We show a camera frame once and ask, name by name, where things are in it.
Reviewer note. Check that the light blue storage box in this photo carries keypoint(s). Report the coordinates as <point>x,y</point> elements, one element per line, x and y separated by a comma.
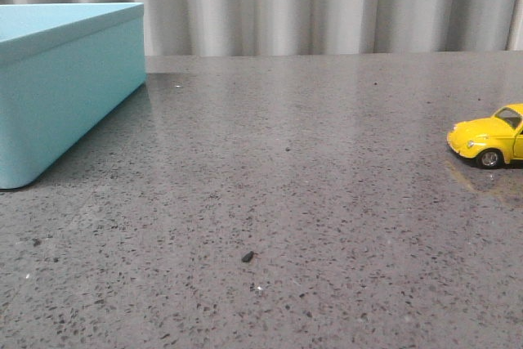
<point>64,67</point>

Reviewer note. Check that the yellow toy beetle car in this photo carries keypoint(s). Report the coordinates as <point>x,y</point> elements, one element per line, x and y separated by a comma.
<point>491,142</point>

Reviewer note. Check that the small black debris piece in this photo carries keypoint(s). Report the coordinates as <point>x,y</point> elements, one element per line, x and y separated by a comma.
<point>248,257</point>

